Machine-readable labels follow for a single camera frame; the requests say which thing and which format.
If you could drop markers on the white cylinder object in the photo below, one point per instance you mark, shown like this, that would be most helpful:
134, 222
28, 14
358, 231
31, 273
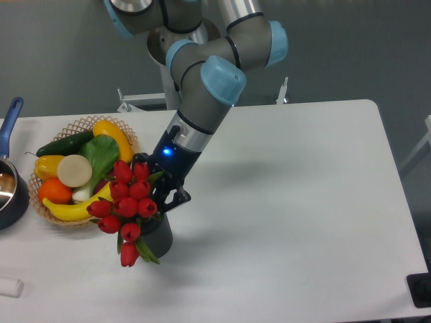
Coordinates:
11, 287

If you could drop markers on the white furniture piece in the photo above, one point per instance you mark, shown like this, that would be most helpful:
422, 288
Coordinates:
419, 151

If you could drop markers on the beige round disc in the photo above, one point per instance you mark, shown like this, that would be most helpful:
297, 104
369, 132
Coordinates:
74, 171

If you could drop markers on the orange fruit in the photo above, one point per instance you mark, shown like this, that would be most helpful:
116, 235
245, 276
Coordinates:
55, 191

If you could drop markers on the white metal base frame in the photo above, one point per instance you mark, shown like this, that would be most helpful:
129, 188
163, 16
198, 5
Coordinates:
157, 101

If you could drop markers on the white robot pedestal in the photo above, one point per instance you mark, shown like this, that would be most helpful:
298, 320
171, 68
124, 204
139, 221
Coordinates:
166, 87

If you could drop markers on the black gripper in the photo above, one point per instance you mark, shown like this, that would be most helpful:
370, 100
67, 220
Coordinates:
176, 162

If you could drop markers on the black device at table edge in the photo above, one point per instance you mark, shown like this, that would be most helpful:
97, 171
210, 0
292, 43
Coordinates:
419, 288

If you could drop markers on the green bok choy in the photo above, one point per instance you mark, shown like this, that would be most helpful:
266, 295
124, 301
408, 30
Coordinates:
102, 151

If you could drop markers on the yellow banana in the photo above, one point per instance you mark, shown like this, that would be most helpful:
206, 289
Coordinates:
76, 212

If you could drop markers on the yellow squash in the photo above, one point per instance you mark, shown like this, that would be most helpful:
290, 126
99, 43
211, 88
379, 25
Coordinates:
106, 127

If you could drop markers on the blue handled saucepan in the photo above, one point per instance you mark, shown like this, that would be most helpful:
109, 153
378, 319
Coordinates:
14, 192

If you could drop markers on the woven wicker basket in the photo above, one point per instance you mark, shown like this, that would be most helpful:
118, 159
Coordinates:
79, 125

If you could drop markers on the green cucumber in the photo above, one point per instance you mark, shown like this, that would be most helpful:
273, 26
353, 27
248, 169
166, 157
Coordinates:
64, 146

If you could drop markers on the dark grey ribbed vase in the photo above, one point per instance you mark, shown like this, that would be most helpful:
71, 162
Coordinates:
157, 235

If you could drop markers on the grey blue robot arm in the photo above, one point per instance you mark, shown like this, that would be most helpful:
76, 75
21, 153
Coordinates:
207, 73

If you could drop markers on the red tulip bouquet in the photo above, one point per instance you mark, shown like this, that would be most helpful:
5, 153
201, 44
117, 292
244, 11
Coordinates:
129, 210

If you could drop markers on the yellow bell pepper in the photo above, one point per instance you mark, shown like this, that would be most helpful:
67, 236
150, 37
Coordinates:
45, 167

